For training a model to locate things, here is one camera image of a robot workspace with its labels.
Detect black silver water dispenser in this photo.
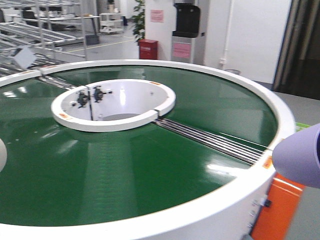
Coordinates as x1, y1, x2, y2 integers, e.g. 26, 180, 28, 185
171, 0, 210, 65

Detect green circular conveyor belt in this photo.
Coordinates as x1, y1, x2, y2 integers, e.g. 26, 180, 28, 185
0, 65, 278, 227

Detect beige plastic cup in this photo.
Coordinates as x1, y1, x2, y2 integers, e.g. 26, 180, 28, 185
0, 139, 8, 172

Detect pink wall notice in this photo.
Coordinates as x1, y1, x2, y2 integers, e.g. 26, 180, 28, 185
150, 9, 165, 23

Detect red fire extinguisher cabinet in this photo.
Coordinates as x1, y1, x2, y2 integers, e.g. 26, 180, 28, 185
138, 39, 158, 60

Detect steel conveyor rollers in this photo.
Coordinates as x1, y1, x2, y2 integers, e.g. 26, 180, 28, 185
36, 75, 78, 91
153, 118, 268, 166

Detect grey control box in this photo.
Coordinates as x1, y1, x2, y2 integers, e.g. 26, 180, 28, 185
12, 46, 37, 69

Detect wire mesh waste basket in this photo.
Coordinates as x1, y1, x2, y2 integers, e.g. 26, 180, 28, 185
225, 69, 241, 75

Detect steel conveyor rollers right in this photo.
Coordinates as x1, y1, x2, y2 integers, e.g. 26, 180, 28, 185
153, 118, 268, 166

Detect white trolley cart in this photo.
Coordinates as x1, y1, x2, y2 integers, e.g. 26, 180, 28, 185
99, 12, 124, 34

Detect white inner conveyor ring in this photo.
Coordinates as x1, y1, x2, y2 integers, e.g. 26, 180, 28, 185
50, 78, 177, 133

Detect orange conveyor side panel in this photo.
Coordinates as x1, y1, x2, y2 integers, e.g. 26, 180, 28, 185
251, 173, 305, 240

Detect steel conveyor rollers left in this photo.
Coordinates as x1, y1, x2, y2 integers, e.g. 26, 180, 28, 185
36, 75, 78, 91

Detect steel roller rack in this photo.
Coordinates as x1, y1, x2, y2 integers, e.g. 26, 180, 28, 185
0, 0, 95, 77

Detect lavender plastic cup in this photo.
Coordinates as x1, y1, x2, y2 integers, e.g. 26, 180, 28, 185
272, 124, 320, 189

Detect green potted plant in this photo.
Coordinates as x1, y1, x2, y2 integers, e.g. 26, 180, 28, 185
131, 0, 145, 42

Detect white outer conveyor rim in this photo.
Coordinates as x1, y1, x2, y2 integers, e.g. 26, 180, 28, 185
0, 59, 296, 240

